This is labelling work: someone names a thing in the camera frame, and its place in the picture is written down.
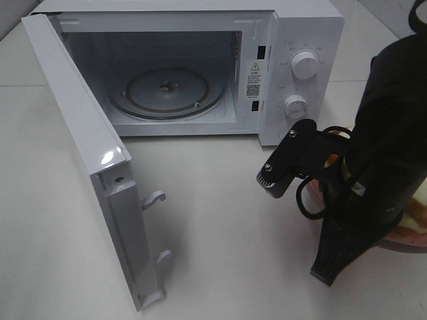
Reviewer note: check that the pink round plate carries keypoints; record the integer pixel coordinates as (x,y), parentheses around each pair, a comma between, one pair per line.
(400,243)

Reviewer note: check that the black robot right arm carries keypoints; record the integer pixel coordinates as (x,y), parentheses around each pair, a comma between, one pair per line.
(395,95)

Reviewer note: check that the white microwave oven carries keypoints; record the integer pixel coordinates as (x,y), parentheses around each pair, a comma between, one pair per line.
(110,40)

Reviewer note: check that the white bread slice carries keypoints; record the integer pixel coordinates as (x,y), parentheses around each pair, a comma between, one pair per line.
(360,155)

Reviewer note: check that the white lower timer knob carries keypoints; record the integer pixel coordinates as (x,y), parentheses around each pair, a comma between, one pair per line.
(295,106)

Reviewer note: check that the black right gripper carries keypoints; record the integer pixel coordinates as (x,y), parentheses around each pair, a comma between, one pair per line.
(348,229)

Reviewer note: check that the white upper power knob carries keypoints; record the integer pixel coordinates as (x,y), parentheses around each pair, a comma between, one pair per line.
(304,65)

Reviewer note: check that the white warning label sticker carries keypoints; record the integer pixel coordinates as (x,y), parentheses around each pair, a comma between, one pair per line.
(255,72)

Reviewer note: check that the round door release button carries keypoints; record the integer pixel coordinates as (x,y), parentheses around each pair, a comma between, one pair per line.
(283,131)

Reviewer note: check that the white microwave door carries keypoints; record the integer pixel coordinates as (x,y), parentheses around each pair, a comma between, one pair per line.
(106,160)

